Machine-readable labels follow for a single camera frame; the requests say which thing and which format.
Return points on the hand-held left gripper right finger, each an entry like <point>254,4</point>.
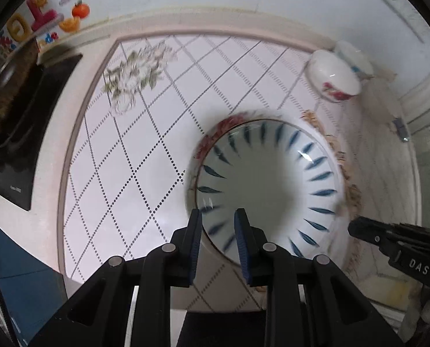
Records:
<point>242,249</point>

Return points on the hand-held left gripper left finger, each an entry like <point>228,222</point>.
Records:
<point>195,249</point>

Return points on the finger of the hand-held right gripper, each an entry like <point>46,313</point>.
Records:
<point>368,229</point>

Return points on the floral rim white plate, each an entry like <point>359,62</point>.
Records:
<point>353,195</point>

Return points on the blue leaf pattern bowl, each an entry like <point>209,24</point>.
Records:
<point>273,173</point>

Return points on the diamond pattern round table cover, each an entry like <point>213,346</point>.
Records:
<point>128,173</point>

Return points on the small blue object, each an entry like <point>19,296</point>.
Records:
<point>401,127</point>

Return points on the white bowl with red flowers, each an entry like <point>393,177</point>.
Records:
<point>330,74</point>

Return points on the white bowl with blue print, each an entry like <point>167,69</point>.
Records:
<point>356,56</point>

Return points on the blue cabinet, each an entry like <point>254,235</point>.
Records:
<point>16,260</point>

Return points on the black induction cooktop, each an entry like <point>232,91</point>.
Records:
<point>23,151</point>

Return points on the colourful wall sticker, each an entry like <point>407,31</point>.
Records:
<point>37,11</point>

